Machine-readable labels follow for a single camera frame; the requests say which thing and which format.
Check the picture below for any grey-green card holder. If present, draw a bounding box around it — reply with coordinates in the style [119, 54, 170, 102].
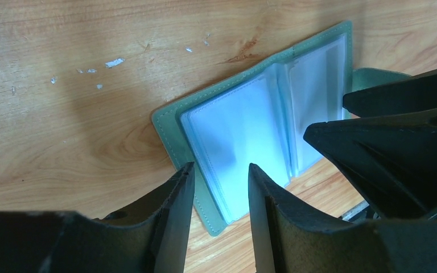
[152, 21, 408, 237]

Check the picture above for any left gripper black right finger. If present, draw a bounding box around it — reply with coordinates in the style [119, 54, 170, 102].
[248, 164, 437, 272]

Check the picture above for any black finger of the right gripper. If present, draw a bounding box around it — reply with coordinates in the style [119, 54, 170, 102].
[304, 108, 437, 219]
[343, 68, 437, 118]

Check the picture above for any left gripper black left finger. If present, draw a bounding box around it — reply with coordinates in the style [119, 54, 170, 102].
[0, 163, 195, 272]

